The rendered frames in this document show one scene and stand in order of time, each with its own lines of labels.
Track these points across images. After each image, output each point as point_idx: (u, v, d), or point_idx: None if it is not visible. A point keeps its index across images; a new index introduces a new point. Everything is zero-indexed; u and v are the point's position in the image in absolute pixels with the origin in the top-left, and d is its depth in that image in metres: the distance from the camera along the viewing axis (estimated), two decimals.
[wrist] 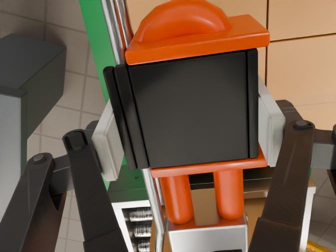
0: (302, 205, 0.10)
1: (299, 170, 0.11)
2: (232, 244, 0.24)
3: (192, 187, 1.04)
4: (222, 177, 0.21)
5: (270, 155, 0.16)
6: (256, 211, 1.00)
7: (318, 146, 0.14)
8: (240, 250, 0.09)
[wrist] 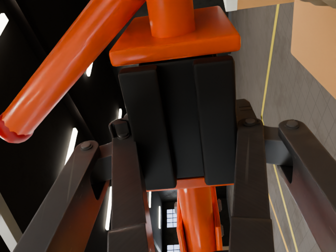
0: (267, 197, 0.10)
1: (257, 165, 0.12)
2: None
3: None
4: None
5: None
6: None
7: (265, 143, 0.14)
8: (240, 250, 0.09)
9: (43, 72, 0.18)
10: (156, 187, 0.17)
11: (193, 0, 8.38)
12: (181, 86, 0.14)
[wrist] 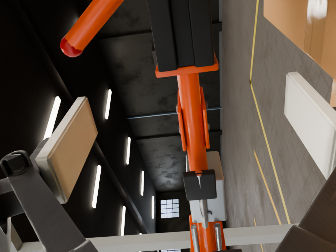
0: None
1: None
2: None
3: None
4: None
5: (331, 169, 0.14)
6: None
7: None
8: (240, 250, 0.09)
9: (95, 4, 0.28)
10: (165, 73, 0.28)
11: None
12: (180, 2, 0.25)
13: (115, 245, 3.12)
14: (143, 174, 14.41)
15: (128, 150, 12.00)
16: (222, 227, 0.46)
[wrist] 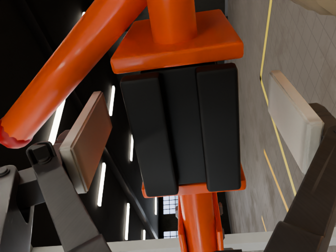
0: (330, 214, 0.09)
1: (332, 178, 0.11)
2: None
3: None
4: None
5: (306, 162, 0.15)
6: None
7: None
8: (240, 250, 0.09)
9: (42, 78, 0.17)
10: (158, 193, 0.17)
11: None
12: (183, 93, 0.14)
13: (129, 250, 3.02)
14: None
15: (131, 147, 11.89)
16: None
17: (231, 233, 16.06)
